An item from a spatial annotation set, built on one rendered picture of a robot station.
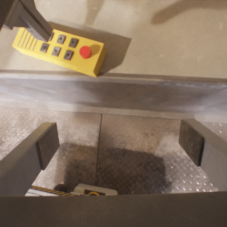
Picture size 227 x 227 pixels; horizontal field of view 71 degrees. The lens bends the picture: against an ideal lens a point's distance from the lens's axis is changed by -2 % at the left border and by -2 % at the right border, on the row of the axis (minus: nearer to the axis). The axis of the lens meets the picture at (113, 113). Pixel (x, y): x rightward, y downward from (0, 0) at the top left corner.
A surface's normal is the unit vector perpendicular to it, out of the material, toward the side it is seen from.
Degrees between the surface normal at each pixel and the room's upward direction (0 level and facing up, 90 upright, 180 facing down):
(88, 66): 0
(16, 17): 90
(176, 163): 0
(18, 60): 0
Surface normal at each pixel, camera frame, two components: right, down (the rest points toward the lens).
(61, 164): -0.13, -0.10
